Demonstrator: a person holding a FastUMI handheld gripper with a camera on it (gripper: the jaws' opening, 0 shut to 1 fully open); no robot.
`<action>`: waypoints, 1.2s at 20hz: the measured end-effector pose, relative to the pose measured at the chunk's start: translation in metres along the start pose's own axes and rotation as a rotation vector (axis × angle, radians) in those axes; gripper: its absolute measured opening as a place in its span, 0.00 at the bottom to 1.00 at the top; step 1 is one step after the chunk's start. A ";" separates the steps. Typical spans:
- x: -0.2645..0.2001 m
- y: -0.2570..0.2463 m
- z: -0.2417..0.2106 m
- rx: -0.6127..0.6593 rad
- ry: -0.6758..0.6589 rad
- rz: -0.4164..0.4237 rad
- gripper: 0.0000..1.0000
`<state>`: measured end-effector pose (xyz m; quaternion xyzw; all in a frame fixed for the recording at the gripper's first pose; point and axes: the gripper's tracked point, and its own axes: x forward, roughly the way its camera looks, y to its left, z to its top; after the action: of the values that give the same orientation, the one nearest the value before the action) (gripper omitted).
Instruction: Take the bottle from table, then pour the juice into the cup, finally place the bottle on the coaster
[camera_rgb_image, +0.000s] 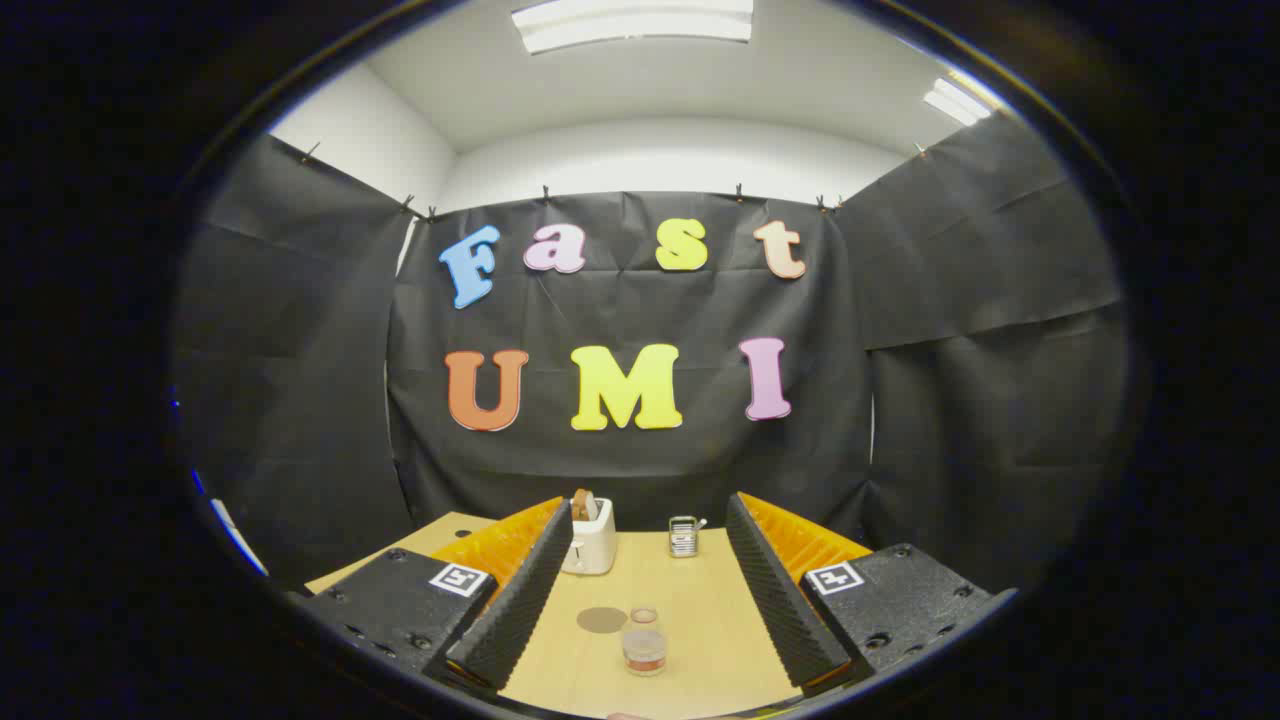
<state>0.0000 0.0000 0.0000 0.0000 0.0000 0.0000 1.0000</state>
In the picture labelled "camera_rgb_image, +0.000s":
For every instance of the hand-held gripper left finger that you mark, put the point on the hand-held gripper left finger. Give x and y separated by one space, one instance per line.
520 610

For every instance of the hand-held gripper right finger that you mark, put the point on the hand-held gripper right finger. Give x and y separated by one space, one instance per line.
780 610

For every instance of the round brown coaster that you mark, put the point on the round brown coaster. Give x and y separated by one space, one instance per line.
600 620

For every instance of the clear plastic juice bottle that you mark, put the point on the clear plastic juice bottle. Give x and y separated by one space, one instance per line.
645 645

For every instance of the wooden table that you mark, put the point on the wooden table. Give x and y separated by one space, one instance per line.
700 620

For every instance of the white toaster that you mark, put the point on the white toaster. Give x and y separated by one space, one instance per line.
592 548

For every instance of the brown bread slice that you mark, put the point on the brown bread slice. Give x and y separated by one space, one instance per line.
581 503

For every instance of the small ceiling light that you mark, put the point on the small ceiling light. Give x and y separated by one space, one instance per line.
955 102

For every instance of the long ceiling light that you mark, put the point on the long ceiling light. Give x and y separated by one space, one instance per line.
630 22

